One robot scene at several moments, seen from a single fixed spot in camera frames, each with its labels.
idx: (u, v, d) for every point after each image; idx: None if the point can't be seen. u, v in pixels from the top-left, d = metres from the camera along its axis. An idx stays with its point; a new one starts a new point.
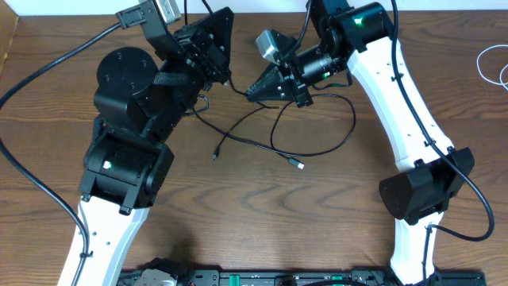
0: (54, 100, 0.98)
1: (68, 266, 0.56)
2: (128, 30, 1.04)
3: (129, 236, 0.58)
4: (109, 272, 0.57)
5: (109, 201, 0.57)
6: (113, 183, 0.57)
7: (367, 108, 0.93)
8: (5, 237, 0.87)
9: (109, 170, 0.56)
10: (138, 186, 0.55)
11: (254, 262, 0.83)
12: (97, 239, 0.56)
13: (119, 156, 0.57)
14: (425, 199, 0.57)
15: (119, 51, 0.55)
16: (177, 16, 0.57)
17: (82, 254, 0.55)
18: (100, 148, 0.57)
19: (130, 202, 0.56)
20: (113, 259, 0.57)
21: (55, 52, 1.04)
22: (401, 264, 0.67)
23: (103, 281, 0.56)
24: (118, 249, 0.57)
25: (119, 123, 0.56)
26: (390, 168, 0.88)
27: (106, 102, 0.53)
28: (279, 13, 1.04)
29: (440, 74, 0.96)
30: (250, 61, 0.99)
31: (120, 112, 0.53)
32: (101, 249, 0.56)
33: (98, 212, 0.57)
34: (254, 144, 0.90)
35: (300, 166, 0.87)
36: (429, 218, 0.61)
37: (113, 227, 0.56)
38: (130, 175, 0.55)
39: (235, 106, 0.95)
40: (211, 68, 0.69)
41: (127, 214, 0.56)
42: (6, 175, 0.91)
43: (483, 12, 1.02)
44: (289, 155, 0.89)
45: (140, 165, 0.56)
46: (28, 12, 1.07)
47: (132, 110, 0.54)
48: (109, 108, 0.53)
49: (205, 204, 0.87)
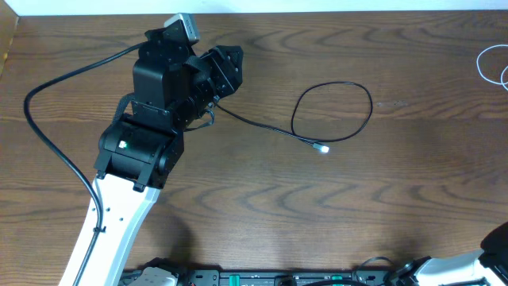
0: (55, 100, 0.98)
1: (80, 241, 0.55)
2: (129, 31, 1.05)
3: (142, 214, 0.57)
4: (121, 250, 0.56)
5: (123, 178, 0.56)
6: (128, 163, 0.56)
7: (367, 109, 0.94)
8: (5, 236, 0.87)
9: (125, 150, 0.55)
10: (152, 165, 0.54)
11: (254, 262, 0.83)
12: (110, 214, 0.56)
13: (135, 137, 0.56)
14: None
15: (159, 39, 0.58)
16: (198, 36, 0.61)
17: (96, 229, 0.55)
18: (116, 129, 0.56)
19: (144, 179, 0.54)
20: (124, 237, 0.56)
21: (55, 52, 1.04)
22: (432, 268, 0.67)
23: (114, 258, 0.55)
24: (130, 226, 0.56)
25: (148, 95, 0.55)
26: (390, 168, 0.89)
27: (145, 72, 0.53)
28: (279, 13, 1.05)
29: (440, 73, 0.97)
30: (250, 61, 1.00)
31: (155, 82, 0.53)
32: (114, 226, 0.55)
33: (113, 188, 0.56)
34: (277, 129, 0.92)
35: (325, 149, 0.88)
36: (491, 281, 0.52)
37: (127, 204, 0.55)
38: (144, 154, 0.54)
39: (235, 106, 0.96)
40: (221, 83, 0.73)
41: (141, 191, 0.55)
42: (7, 175, 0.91)
43: (482, 12, 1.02)
44: (312, 141, 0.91)
45: (153, 146, 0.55)
46: (29, 12, 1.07)
47: (167, 82, 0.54)
48: (147, 79, 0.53)
49: (205, 204, 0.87)
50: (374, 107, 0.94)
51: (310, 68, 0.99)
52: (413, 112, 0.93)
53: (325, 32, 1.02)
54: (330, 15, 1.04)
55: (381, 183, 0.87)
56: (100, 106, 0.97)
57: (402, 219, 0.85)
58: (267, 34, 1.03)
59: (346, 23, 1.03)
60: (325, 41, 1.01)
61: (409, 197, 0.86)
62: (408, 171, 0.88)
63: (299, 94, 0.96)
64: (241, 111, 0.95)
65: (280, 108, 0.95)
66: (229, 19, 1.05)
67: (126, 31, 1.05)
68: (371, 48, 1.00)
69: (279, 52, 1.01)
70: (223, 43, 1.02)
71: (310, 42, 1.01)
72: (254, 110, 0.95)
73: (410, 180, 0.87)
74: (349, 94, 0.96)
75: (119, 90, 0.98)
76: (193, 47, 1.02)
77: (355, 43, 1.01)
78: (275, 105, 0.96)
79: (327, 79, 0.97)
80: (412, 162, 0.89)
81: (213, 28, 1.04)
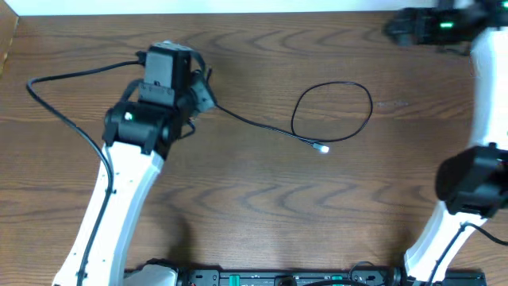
0: (55, 100, 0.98)
1: (93, 202, 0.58)
2: (129, 30, 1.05)
3: (150, 177, 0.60)
4: (131, 211, 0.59)
5: (130, 144, 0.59)
6: (133, 133, 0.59)
7: (367, 109, 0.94)
8: (5, 236, 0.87)
9: (131, 121, 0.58)
10: (157, 133, 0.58)
11: (254, 262, 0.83)
12: (120, 178, 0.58)
13: (140, 110, 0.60)
14: (486, 195, 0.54)
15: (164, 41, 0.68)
16: None
17: (107, 191, 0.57)
18: (121, 104, 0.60)
19: (150, 145, 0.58)
20: (134, 199, 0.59)
21: (55, 52, 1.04)
22: (414, 257, 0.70)
23: (125, 219, 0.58)
24: (140, 187, 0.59)
25: (159, 78, 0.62)
26: (390, 168, 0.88)
27: (157, 55, 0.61)
28: (280, 13, 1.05)
29: (440, 73, 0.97)
30: (250, 61, 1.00)
31: (168, 63, 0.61)
32: (125, 187, 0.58)
33: (122, 153, 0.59)
34: (277, 130, 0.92)
35: (325, 149, 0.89)
36: (471, 220, 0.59)
37: (136, 167, 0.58)
38: (149, 123, 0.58)
39: (235, 106, 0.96)
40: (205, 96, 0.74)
41: (148, 155, 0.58)
42: (7, 175, 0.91)
43: None
44: (312, 141, 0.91)
45: (156, 117, 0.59)
46: (29, 12, 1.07)
47: (177, 67, 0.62)
48: (159, 59, 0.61)
49: (205, 204, 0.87)
50: (374, 108, 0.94)
51: (309, 67, 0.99)
52: (413, 112, 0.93)
53: (325, 32, 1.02)
54: (329, 15, 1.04)
55: (382, 183, 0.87)
56: (100, 106, 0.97)
57: (402, 219, 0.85)
58: (267, 34, 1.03)
59: (346, 22, 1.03)
60: (325, 41, 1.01)
61: (410, 197, 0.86)
62: (408, 171, 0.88)
63: (299, 94, 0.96)
64: (240, 111, 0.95)
65: (280, 108, 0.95)
66: (228, 19, 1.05)
67: (126, 31, 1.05)
68: (371, 48, 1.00)
69: (280, 52, 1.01)
70: (224, 42, 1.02)
71: (309, 42, 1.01)
72: (254, 110, 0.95)
73: (410, 180, 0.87)
74: (349, 94, 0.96)
75: (120, 90, 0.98)
76: (193, 47, 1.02)
77: (355, 43, 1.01)
78: (275, 105, 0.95)
79: (326, 79, 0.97)
80: (412, 162, 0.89)
81: (213, 28, 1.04)
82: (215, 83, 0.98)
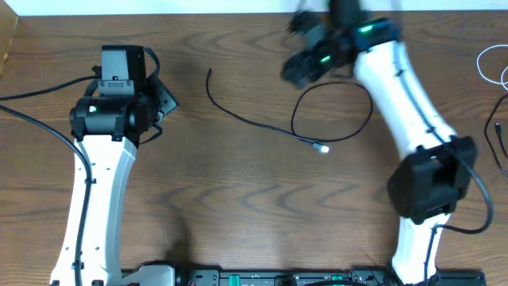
0: (55, 100, 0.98)
1: (75, 196, 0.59)
2: (129, 30, 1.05)
3: (125, 164, 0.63)
4: (114, 198, 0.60)
5: (100, 135, 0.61)
6: (101, 124, 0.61)
7: (367, 109, 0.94)
8: (5, 236, 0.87)
9: (96, 113, 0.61)
10: (124, 119, 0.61)
11: (254, 262, 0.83)
12: (98, 168, 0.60)
13: (102, 102, 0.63)
14: (441, 195, 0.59)
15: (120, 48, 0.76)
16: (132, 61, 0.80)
17: (87, 180, 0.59)
18: (83, 100, 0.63)
19: (120, 130, 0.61)
20: (114, 185, 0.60)
21: (55, 52, 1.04)
22: (402, 266, 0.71)
23: (110, 206, 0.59)
24: (117, 174, 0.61)
25: (116, 71, 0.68)
26: (390, 168, 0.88)
27: (110, 52, 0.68)
28: (280, 13, 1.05)
29: (440, 73, 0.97)
30: (250, 61, 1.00)
31: (121, 55, 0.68)
32: (103, 175, 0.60)
33: (95, 144, 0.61)
34: (277, 130, 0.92)
35: (325, 149, 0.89)
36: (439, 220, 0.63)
37: (109, 155, 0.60)
38: (114, 111, 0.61)
39: (235, 106, 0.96)
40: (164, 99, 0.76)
41: (119, 141, 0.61)
42: (7, 175, 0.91)
43: (483, 12, 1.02)
44: (312, 141, 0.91)
45: (119, 105, 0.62)
46: (29, 12, 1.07)
47: (131, 59, 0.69)
48: (113, 54, 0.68)
49: (205, 204, 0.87)
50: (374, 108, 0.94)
51: None
52: None
53: None
54: None
55: (381, 183, 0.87)
56: None
57: None
58: (267, 34, 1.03)
59: None
60: None
61: None
62: None
63: (299, 94, 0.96)
64: (240, 111, 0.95)
65: (280, 108, 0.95)
66: (228, 19, 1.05)
67: (126, 32, 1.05)
68: None
69: (279, 52, 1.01)
70: (224, 42, 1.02)
71: None
72: (254, 110, 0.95)
73: None
74: (349, 94, 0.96)
75: None
76: (193, 48, 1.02)
77: None
78: (275, 105, 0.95)
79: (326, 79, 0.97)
80: None
81: (213, 28, 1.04)
82: (215, 83, 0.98)
